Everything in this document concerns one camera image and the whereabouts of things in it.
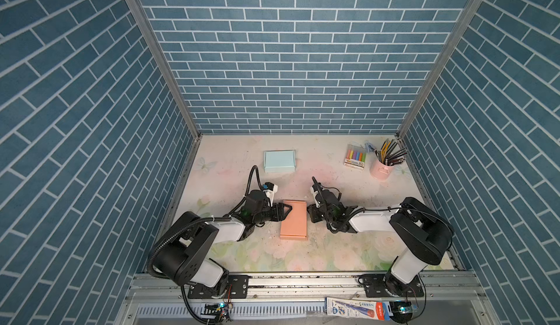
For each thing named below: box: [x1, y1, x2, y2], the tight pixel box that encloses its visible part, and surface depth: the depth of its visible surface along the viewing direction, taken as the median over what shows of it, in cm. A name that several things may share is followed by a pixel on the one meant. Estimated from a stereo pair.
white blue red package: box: [325, 297, 394, 321], surface depth 71 cm
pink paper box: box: [280, 200, 308, 241], surface depth 86 cm
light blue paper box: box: [263, 149, 297, 174], surface depth 107 cm
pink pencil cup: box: [369, 158, 396, 181], surface depth 98 cm
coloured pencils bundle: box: [374, 138, 408, 167], surface depth 98 cm
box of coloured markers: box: [343, 144, 368, 171], surface depth 113 cm
